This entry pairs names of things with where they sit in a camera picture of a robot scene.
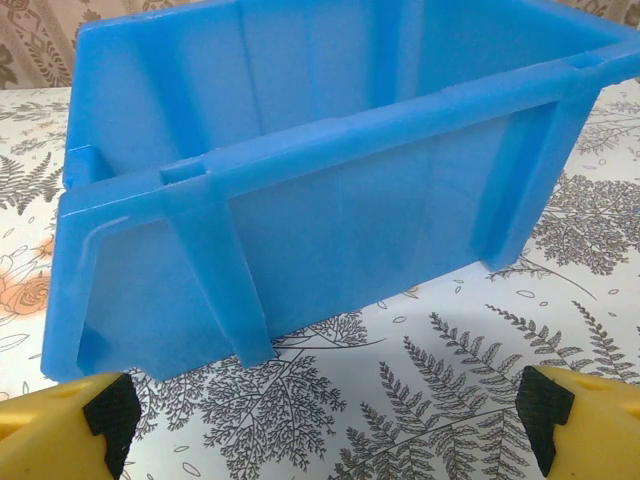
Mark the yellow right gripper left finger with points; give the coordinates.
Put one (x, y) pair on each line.
(45, 435)

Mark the blue plastic bin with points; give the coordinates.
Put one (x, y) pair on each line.
(350, 210)

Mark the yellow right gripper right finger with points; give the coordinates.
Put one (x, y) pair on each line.
(600, 430)

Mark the floral patterned tablecloth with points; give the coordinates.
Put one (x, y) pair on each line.
(400, 380)

